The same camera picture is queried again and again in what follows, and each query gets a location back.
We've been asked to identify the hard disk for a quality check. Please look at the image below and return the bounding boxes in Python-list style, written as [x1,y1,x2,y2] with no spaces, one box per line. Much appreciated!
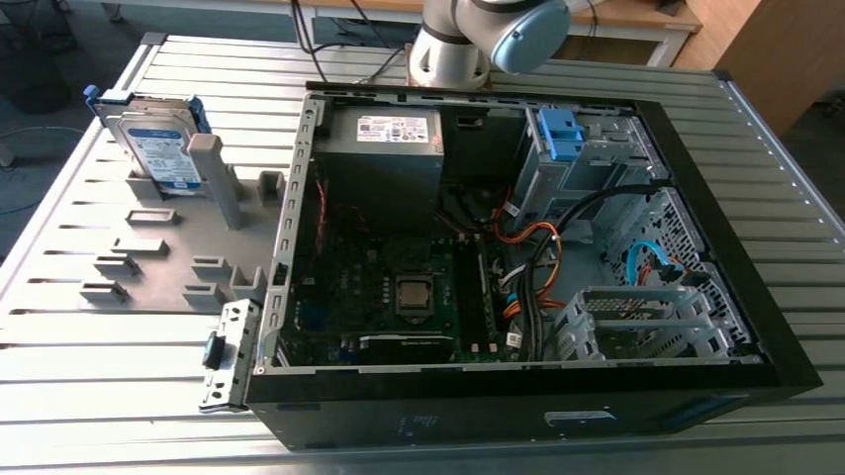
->
[82,84,213,200]

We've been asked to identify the metal disk bay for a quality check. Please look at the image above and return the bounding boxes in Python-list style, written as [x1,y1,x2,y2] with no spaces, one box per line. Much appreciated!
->
[548,283,759,363]

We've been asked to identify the silver CPU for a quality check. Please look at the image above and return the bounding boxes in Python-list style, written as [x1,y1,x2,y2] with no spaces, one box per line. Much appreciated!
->
[393,275,437,319]

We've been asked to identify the grey power supply unit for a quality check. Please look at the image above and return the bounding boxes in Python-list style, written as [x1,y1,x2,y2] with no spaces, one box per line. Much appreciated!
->
[313,105,447,239]

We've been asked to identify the RAM stick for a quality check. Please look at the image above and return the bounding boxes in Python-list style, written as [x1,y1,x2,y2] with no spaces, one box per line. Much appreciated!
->
[475,237,499,351]

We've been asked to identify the green motherboard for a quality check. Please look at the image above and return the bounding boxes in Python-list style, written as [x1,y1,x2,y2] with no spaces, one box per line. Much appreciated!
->
[281,231,524,367]

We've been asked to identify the black graphics card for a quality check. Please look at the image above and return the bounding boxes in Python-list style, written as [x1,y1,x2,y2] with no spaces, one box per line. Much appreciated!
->
[355,332,457,366]

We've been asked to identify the metal optical drive cage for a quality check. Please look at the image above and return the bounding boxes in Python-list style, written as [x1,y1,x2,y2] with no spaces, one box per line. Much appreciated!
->
[512,105,668,222]

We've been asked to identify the blue drive bay latch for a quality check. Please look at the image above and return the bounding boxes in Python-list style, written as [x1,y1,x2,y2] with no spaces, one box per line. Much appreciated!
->
[546,138,587,162]
[538,107,587,141]

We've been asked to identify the black open PC case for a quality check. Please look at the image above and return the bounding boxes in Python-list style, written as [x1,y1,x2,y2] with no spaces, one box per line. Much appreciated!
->
[241,80,825,452]

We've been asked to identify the grey parts rack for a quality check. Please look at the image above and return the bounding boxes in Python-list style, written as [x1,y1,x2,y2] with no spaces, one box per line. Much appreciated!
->
[76,133,291,314]

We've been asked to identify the brown wooden cabinet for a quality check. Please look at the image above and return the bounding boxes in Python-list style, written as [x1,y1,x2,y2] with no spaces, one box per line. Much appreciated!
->
[671,0,845,138]

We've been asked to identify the black mesh bin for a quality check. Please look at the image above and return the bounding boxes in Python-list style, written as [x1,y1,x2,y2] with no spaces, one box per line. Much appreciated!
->
[0,14,73,116]

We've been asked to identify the red twisted wire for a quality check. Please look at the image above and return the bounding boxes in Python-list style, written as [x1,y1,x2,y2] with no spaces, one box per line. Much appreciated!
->
[312,176,332,239]

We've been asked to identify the orange yellow wire bundle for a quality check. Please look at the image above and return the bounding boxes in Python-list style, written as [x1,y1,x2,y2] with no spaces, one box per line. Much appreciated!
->
[492,221,570,323]

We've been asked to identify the black cable bundle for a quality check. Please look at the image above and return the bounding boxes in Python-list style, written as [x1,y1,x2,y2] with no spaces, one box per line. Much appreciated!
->
[516,182,668,361]

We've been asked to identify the blue data wire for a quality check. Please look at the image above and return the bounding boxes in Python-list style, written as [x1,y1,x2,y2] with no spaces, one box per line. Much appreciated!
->
[624,240,668,289]

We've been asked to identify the metal slot cover bracket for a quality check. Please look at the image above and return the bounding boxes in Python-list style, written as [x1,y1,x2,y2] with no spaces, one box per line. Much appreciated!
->
[196,298,260,415]

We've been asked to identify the black plug power wire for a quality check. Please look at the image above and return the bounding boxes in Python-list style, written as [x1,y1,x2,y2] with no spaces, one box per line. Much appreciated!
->
[643,254,711,289]

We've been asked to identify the black hanging cables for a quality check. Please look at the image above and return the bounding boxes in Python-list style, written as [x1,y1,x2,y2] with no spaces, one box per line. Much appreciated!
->
[288,0,411,84]

